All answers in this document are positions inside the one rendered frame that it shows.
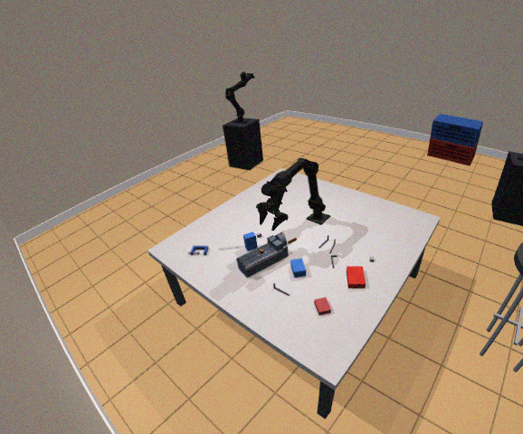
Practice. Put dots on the red rectangular block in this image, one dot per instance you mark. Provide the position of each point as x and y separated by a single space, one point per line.
322 306
355 277

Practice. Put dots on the blue cube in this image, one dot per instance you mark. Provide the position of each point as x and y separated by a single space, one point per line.
298 268

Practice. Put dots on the blue rectangular block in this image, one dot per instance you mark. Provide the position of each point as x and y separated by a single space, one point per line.
250 241

